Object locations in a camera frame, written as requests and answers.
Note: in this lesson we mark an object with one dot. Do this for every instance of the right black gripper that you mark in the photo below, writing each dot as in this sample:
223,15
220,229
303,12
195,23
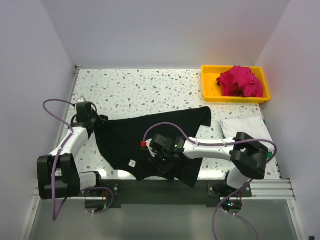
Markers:
163,168

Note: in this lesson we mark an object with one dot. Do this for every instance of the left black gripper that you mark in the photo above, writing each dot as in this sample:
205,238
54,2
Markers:
99,121

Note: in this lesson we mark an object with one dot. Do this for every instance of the black t shirt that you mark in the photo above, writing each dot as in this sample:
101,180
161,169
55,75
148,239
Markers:
119,142

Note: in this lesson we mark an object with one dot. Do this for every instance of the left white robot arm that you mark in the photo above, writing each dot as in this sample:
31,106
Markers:
58,170

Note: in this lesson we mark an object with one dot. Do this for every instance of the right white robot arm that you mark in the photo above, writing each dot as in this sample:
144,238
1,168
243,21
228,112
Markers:
248,156

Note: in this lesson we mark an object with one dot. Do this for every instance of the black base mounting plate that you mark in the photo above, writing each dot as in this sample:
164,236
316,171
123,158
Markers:
165,192

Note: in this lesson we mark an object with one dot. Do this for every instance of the yellow plastic bin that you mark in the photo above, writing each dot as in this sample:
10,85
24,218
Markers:
212,93

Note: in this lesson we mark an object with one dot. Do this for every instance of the folded white t shirt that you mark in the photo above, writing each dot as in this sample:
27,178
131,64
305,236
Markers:
254,126

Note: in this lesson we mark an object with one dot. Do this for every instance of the pink t shirt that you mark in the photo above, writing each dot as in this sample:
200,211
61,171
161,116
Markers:
240,81

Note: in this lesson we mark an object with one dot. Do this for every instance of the folded green t shirt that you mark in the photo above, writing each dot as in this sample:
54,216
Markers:
268,155

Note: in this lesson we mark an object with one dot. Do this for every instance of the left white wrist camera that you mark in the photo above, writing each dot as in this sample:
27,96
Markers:
81,100

